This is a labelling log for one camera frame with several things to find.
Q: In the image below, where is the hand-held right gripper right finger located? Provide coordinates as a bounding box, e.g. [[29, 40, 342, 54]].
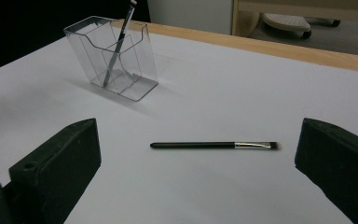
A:
[[294, 118, 358, 224]]

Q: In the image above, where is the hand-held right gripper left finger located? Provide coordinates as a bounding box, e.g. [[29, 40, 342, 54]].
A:
[[8, 118, 103, 224]]

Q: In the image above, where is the clear plastic organizer container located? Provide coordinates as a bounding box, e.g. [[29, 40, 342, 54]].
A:
[[63, 16, 159, 103]]

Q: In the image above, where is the black makeup brush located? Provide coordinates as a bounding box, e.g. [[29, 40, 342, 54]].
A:
[[149, 141, 282, 151], [102, 0, 138, 88]]

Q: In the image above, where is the wooden table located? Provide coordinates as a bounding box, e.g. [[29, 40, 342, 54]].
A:
[[115, 20, 358, 76]]

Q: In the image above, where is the white table cover sheet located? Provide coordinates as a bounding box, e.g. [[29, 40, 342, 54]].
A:
[[0, 32, 358, 224]]

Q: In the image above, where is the black curtain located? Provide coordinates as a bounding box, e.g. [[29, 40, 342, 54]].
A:
[[0, 0, 152, 77]]

